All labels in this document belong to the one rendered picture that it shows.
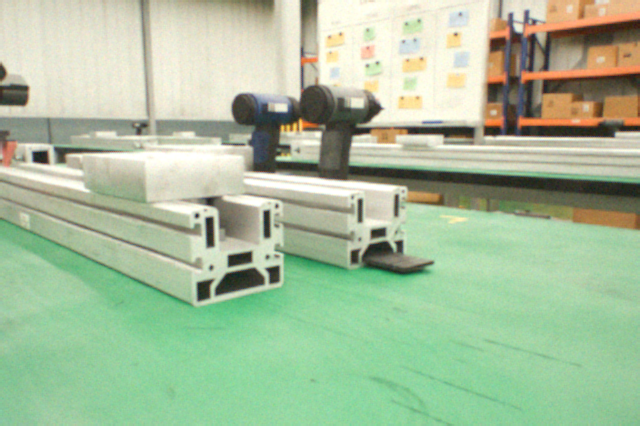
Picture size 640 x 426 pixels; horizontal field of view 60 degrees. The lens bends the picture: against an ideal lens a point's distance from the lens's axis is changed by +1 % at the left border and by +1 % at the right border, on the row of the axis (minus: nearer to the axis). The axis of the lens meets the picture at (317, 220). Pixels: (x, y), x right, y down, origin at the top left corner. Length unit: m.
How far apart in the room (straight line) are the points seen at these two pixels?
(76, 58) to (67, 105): 1.00
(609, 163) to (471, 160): 0.49
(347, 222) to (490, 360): 0.26
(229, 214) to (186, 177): 0.06
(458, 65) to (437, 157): 1.55
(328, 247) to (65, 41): 12.47
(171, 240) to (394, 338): 0.22
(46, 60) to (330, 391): 12.60
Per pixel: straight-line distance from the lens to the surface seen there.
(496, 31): 11.31
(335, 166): 0.85
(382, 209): 0.66
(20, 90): 1.43
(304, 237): 0.65
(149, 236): 0.55
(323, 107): 0.82
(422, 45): 3.96
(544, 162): 2.11
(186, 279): 0.50
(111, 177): 0.61
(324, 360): 0.38
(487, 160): 2.20
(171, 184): 0.55
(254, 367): 0.37
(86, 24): 13.21
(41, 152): 2.26
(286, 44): 9.26
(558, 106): 10.86
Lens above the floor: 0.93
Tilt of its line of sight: 9 degrees down
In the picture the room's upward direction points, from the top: straight up
